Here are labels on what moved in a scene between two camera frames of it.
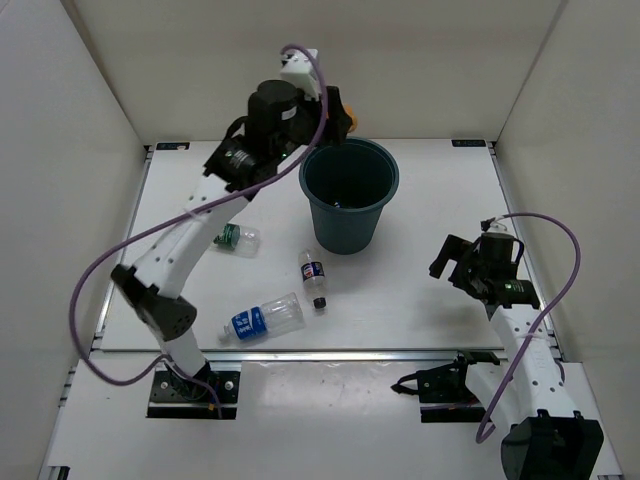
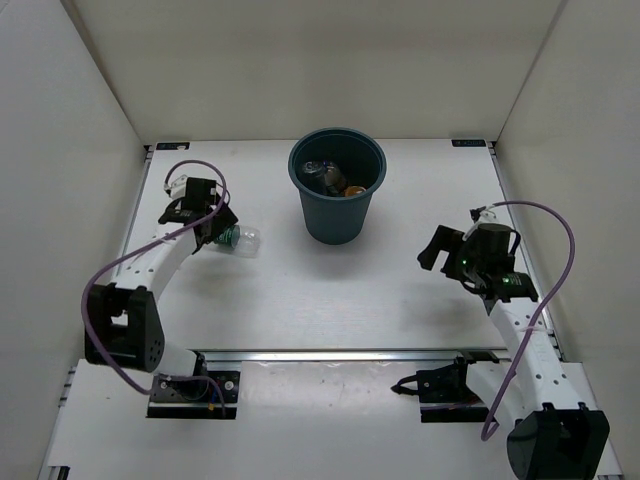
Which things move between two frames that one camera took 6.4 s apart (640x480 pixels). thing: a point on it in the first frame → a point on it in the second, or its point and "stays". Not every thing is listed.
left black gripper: (338, 122) → (223, 219)
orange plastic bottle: (350, 112) → (351, 191)
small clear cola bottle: (313, 274) → (332, 176)
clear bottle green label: (245, 241) stays
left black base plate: (173, 398) stays
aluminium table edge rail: (152, 355) stays
